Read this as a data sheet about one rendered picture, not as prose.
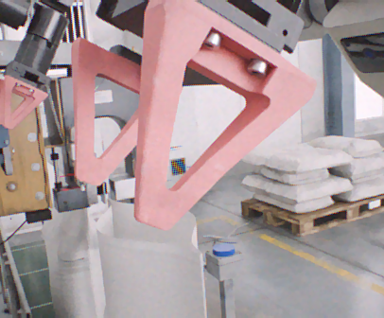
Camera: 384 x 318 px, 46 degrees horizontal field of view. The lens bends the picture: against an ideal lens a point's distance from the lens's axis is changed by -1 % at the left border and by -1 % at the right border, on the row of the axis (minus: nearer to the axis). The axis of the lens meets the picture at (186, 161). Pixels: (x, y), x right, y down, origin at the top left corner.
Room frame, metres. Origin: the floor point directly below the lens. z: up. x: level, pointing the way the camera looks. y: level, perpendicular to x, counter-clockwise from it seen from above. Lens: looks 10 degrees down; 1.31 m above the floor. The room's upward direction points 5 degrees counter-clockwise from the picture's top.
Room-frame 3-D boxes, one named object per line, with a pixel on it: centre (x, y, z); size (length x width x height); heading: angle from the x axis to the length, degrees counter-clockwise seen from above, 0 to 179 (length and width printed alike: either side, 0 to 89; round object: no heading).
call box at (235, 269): (1.18, -0.08, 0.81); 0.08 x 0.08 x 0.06; 25
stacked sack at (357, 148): (4.27, -1.49, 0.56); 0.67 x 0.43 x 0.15; 25
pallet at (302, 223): (4.11, -1.20, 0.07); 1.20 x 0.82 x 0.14; 117
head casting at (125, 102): (1.30, 0.24, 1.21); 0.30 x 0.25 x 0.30; 25
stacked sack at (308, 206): (3.93, -0.90, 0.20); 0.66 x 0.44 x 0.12; 25
